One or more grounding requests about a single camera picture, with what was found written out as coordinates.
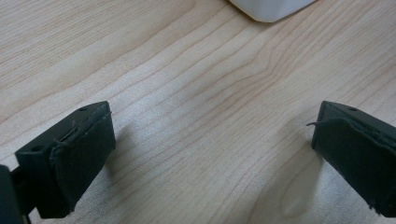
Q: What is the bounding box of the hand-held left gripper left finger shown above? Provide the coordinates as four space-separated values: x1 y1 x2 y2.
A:
14 100 117 219

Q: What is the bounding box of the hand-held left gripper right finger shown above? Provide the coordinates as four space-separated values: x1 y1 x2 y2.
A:
305 100 396 218

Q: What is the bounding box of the white container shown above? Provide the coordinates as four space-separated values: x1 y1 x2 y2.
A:
228 0 318 23

